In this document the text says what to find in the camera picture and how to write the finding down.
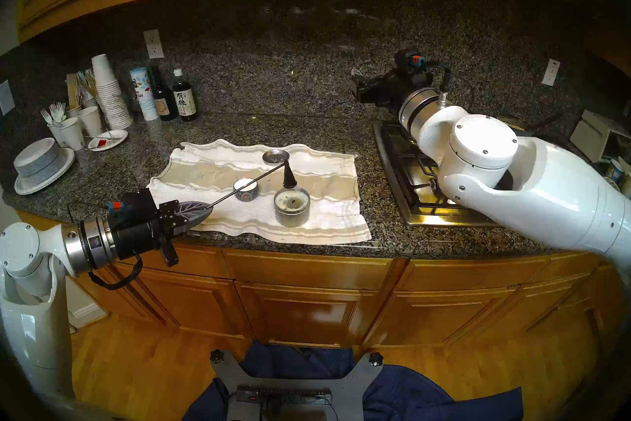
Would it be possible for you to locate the small dark glass bottle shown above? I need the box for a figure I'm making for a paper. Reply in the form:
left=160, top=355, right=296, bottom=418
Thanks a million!
left=150, top=65, right=178, bottom=122

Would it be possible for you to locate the white beige striped towel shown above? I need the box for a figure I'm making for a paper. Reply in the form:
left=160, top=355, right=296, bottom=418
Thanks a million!
left=146, top=138, right=373, bottom=247

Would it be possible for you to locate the white capped soy sauce bottle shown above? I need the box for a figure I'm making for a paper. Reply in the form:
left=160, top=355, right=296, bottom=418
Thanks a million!
left=171, top=68, right=199, bottom=123

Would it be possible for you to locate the white wall outlet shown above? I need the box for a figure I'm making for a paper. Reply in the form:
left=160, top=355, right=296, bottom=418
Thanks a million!
left=0, top=79, right=17, bottom=116
left=143, top=28, right=165, bottom=60
left=541, top=58, right=561, bottom=87

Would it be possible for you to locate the dark blue cloth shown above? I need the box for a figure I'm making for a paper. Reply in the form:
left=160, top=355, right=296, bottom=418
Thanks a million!
left=182, top=340, right=525, bottom=421

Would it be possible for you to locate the white box appliance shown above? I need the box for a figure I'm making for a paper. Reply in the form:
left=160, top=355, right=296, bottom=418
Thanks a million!
left=569, top=109, right=631, bottom=165

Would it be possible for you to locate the wooden base cabinet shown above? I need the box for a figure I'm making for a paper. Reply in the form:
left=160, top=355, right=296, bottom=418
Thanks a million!
left=15, top=210, right=631, bottom=352

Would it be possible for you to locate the black metal candle snuffer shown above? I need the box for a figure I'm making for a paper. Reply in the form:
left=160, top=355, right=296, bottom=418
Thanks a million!
left=206, top=162, right=298, bottom=210

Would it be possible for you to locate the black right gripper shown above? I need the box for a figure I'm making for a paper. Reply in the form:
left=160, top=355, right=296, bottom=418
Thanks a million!
left=351, top=49, right=447, bottom=118

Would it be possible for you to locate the white salt canister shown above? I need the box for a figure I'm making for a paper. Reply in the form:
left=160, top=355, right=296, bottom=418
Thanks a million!
left=130, top=67, right=160, bottom=122

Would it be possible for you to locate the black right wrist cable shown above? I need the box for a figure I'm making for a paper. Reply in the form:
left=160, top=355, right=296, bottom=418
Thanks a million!
left=426, top=60, right=452, bottom=93

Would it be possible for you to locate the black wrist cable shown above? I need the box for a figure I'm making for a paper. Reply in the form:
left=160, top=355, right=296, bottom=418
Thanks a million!
left=88, top=254, right=144, bottom=291
left=426, top=60, right=452, bottom=93

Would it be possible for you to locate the patterned bowl candle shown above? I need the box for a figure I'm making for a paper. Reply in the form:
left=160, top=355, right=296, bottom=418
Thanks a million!
left=233, top=177, right=259, bottom=202

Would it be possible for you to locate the white paper cup stack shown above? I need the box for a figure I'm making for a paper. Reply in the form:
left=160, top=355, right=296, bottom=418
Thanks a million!
left=91, top=54, right=133, bottom=130

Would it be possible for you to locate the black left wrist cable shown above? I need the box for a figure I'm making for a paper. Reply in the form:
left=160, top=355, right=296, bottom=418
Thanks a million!
left=88, top=254, right=144, bottom=291

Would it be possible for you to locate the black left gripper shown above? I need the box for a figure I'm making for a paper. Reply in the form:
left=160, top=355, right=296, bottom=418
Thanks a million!
left=107, top=189, right=214, bottom=259

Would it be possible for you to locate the silver tin candle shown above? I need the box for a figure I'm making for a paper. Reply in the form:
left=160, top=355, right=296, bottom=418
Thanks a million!
left=273, top=186, right=312, bottom=229

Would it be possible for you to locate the stainless gas cooktop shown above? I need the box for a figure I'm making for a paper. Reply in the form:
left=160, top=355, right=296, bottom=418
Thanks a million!
left=372, top=120, right=499, bottom=229

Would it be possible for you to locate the grey bowl stack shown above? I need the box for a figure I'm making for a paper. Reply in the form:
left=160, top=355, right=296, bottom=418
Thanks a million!
left=13, top=137, right=63, bottom=179

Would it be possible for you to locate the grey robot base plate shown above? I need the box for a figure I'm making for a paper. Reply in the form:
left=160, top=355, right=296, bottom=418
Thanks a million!
left=209, top=349, right=385, bottom=421

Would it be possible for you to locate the small white plate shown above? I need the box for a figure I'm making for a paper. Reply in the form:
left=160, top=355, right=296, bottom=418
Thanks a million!
left=87, top=128, right=129, bottom=152

